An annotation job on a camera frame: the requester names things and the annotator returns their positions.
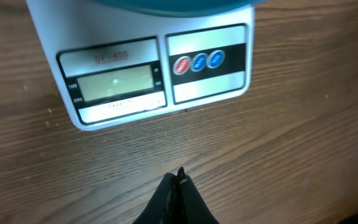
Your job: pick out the white digital kitchen scale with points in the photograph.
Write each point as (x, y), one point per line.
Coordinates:
(113, 66)

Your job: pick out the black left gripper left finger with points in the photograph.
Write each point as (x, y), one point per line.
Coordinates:
(161, 207)

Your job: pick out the blue metal bowl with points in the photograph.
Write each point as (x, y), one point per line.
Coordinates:
(179, 8)

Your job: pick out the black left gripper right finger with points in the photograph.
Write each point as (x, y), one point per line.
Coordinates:
(191, 207)

